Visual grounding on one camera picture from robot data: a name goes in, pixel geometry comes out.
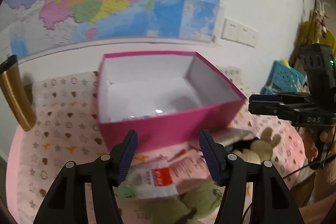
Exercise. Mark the gold thermos bottle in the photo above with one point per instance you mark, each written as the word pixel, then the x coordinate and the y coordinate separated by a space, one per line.
pixel 15 98

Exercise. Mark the green plush toy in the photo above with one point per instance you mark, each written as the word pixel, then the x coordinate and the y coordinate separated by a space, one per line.
pixel 199 200

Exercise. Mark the black scrunchie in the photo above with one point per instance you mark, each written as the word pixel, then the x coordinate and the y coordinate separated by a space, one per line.
pixel 242 146

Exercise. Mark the pale hanging ornament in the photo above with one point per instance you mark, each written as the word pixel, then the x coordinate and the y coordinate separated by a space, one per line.
pixel 320 16

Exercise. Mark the cream furry scrunchie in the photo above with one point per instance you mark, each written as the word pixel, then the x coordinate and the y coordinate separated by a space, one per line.
pixel 262 146

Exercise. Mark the blue perforated plastic basket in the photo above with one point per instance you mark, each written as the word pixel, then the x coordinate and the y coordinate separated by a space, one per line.
pixel 283 77

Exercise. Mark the person's right hand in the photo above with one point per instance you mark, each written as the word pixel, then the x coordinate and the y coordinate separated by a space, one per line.
pixel 326 136

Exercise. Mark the yellow hanging cloth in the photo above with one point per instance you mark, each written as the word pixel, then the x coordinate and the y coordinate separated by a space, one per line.
pixel 305 35

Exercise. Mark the white tissue packet red label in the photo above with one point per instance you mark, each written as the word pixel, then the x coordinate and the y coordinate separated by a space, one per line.
pixel 162 179

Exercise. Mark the pink cardboard box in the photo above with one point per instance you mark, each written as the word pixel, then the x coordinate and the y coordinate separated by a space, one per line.
pixel 170 127

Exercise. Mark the person's right forearm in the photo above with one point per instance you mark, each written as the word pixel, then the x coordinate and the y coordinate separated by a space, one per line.
pixel 325 187

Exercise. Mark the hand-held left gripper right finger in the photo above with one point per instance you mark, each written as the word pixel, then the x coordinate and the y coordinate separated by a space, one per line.
pixel 207 153

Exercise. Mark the yellow sponge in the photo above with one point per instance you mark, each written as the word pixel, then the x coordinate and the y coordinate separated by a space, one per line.
pixel 284 62

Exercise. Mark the pink tissue packet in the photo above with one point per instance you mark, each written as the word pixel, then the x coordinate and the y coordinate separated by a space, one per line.
pixel 189 169

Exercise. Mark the white plastic packet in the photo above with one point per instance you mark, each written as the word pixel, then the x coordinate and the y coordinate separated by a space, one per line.
pixel 231 136

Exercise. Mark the white wall socket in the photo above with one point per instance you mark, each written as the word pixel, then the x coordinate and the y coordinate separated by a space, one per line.
pixel 231 29
pixel 248 35

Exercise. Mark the pink printed blanket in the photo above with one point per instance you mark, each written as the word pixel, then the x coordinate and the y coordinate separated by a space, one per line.
pixel 65 134

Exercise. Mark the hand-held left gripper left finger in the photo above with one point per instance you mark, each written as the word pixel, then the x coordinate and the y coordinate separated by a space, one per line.
pixel 128 153

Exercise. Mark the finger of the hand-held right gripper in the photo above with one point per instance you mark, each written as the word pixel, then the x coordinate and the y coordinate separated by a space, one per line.
pixel 278 97
pixel 265 108

